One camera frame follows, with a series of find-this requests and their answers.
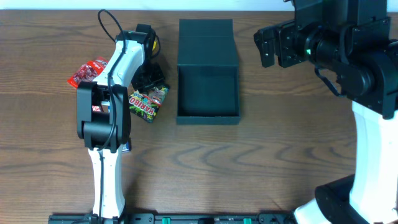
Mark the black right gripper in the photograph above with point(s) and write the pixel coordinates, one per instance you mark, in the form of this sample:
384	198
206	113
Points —
286	44

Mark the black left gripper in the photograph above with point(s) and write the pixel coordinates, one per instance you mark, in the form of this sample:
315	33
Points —
160	79

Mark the yellow candy bag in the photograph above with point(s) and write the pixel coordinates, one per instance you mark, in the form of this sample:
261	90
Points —
154	45

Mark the Haribo gummy bag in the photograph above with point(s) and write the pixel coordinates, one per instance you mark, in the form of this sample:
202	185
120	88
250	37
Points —
147	105

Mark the red Hacks candy bag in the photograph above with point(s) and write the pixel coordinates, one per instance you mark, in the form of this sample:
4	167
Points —
88	71

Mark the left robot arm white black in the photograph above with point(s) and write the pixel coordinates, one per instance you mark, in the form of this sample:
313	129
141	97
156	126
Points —
103	115

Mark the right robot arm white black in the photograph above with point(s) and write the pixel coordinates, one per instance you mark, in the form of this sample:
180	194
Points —
351	39

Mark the dark green open box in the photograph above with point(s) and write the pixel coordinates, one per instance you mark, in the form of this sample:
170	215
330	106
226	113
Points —
208	73

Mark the KitKat bar red green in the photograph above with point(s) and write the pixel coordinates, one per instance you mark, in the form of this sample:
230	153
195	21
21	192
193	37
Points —
96	108

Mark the small blue barcode packet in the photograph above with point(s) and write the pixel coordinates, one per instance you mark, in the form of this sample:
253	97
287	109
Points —
127	147

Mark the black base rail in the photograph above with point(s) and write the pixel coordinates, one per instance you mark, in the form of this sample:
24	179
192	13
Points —
153	218

